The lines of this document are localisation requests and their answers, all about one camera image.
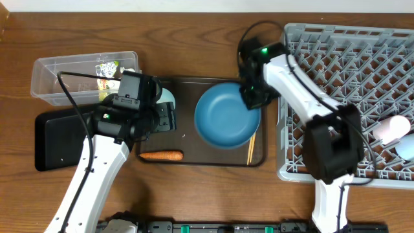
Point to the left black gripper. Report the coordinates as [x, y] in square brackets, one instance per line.
[168, 116]

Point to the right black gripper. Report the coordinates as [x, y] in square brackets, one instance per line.
[251, 101]

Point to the large blue plate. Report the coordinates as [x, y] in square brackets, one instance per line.
[222, 119]

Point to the white napkin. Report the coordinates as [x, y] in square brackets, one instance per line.
[122, 69]

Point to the yellow green snack wrapper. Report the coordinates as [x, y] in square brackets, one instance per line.
[108, 85]

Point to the pink plastic cup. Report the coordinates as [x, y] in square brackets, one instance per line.
[392, 129]

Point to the small light blue cup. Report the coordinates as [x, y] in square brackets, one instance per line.
[404, 148]

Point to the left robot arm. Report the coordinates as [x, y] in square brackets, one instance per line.
[86, 195]

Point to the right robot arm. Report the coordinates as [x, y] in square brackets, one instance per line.
[333, 142]

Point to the grey dishwasher rack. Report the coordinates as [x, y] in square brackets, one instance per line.
[371, 68]

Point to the light blue bowl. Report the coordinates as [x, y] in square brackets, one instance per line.
[166, 97]

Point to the dark brown serving tray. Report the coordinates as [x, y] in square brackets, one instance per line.
[186, 139]

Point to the orange carrot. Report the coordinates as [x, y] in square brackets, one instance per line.
[163, 155]

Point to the short wooden chopstick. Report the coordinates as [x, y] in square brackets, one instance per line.
[250, 150]

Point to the long wooden chopstick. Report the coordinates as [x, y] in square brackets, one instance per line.
[253, 145]

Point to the black plastic bin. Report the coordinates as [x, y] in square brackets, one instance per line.
[59, 135]

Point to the clear plastic bin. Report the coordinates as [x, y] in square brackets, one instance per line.
[45, 85]

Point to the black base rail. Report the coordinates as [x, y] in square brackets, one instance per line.
[129, 222]

